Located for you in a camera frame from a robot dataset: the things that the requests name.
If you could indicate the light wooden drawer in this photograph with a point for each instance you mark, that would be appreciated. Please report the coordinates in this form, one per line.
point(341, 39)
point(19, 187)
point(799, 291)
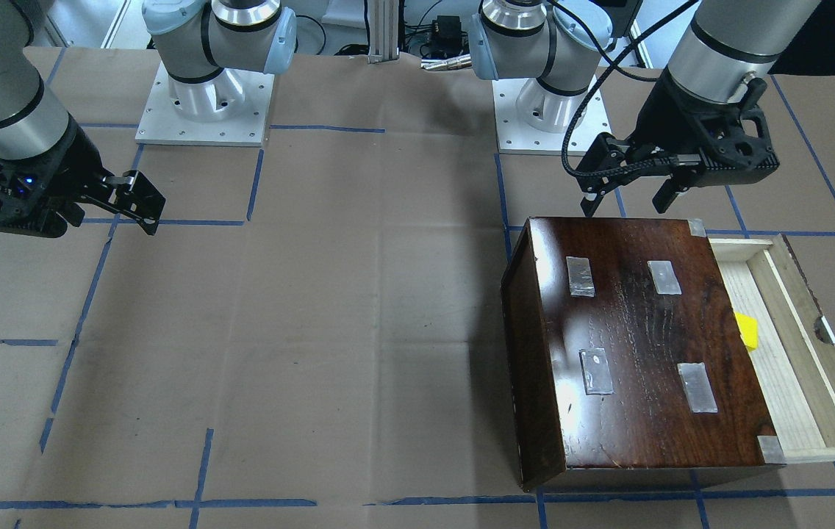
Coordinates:
point(795, 355)

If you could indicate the black idle gripper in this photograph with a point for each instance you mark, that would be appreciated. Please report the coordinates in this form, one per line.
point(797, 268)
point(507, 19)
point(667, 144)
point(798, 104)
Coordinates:
point(73, 167)

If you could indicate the grey tape patch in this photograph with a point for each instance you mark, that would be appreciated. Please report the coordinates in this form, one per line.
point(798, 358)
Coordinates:
point(580, 280)
point(664, 277)
point(597, 378)
point(697, 388)

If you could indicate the black gripper over cabinet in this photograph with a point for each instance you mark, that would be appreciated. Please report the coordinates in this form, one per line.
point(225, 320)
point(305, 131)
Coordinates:
point(658, 117)

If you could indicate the silver connector block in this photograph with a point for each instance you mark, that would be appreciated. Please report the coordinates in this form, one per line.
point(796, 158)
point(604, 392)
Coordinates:
point(448, 64)

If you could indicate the aluminium extrusion post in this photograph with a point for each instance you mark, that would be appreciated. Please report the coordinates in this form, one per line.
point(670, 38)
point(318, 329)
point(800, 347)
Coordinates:
point(383, 25)

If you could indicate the silver robot arm over cabinet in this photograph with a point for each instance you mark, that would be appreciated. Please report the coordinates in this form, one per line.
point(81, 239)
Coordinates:
point(560, 44)

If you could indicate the dark wooden drawer cabinet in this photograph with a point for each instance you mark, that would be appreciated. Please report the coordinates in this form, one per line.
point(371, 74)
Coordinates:
point(643, 436)

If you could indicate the second white robot base plate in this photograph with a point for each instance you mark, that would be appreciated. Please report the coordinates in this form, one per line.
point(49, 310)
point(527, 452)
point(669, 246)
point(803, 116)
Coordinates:
point(530, 120)

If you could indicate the black power adapter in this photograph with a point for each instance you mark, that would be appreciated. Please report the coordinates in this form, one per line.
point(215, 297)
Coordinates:
point(446, 34)

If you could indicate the yellow block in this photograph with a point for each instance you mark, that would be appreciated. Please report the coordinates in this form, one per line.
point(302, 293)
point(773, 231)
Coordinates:
point(748, 328)

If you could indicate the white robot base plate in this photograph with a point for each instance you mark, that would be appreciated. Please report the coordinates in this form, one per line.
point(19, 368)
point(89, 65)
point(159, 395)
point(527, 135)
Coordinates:
point(229, 110)

